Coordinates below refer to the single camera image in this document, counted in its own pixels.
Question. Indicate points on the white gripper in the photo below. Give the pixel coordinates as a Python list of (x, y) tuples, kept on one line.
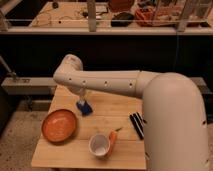
[(83, 97)]

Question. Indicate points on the small blue bottle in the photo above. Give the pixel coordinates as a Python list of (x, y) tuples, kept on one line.
[(84, 108)]

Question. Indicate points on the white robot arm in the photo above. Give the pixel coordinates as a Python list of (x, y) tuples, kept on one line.
[(175, 128)]

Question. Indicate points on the orange ceramic bowl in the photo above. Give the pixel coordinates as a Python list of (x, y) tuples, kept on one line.
[(59, 125)]

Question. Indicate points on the orange toy carrot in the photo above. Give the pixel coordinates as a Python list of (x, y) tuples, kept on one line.
[(112, 140)]

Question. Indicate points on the wooden table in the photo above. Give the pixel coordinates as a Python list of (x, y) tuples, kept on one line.
[(110, 112)]

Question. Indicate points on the white mug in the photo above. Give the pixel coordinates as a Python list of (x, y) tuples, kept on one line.
[(99, 145)]

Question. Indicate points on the black object on bench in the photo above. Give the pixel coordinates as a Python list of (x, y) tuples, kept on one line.
[(122, 19)]

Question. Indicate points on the orange box on bench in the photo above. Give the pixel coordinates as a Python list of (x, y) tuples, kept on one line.
[(146, 18)]

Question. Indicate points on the background workbench with clutter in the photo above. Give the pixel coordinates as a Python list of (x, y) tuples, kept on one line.
[(188, 17)]

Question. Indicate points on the grey metal rail beam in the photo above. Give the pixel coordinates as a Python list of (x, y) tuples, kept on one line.
[(29, 86)]

